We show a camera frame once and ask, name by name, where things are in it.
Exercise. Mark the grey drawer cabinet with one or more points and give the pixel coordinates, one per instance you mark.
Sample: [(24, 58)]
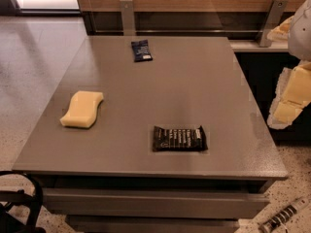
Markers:
[(108, 179)]

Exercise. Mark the metal bracket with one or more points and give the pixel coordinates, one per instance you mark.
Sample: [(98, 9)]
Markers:
[(272, 19), (128, 18)]

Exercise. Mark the left metal bracket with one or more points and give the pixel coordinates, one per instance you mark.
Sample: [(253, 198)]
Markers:
[(128, 18)]

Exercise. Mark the blue rxbar blueberry wrapper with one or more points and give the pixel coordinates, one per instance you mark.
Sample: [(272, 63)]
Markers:
[(141, 51)]

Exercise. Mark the yellow sponge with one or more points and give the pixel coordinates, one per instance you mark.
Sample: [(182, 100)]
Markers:
[(82, 111)]

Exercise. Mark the black chair frame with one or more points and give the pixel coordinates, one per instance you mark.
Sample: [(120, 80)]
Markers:
[(9, 199)]

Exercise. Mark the black rxbar chocolate wrapper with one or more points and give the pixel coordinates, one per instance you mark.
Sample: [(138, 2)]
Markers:
[(179, 139)]

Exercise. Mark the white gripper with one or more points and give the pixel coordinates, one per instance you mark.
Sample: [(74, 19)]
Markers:
[(301, 33)]

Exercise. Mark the striped tube on floor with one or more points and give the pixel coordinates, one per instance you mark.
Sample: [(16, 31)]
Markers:
[(282, 217)]

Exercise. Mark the right metal bracket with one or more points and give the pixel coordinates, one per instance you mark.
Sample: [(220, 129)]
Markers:
[(272, 19)]

